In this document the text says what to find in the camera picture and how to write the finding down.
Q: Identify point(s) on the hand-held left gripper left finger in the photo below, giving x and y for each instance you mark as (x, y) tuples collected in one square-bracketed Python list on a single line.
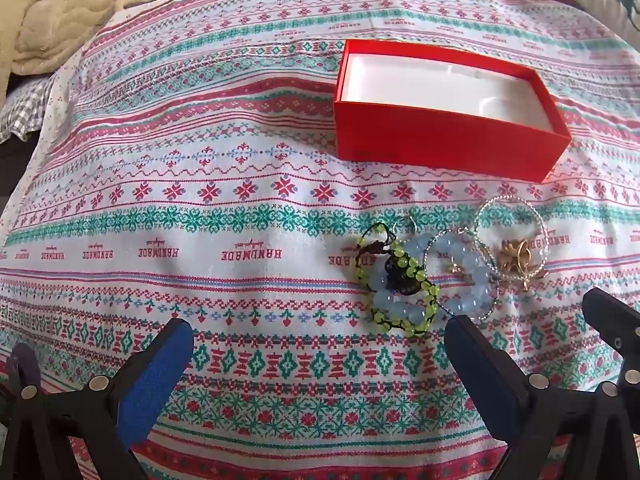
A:
[(155, 375)]

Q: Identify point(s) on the gold interlocked rings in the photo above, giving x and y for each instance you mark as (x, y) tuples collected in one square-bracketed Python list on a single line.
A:
[(515, 257)]

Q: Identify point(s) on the beige quilted blanket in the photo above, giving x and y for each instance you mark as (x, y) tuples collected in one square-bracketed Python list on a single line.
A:
[(75, 10)]

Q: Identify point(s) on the grey checked cloth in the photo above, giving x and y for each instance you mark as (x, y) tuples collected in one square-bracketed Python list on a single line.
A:
[(25, 105)]

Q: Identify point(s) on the patterned woven blanket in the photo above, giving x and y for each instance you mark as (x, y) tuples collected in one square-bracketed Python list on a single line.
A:
[(200, 160)]

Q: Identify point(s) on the gold earring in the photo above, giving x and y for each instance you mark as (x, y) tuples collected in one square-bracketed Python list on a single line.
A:
[(455, 266)]

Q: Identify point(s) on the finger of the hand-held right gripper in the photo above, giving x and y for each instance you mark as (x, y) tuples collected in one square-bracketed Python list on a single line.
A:
[(612, 320)]

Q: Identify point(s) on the red cardboard box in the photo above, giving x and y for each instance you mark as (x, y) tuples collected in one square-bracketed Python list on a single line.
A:
[(425, 140)]

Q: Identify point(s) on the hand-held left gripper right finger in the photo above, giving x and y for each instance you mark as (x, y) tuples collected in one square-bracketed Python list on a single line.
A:
[(480, 365)]

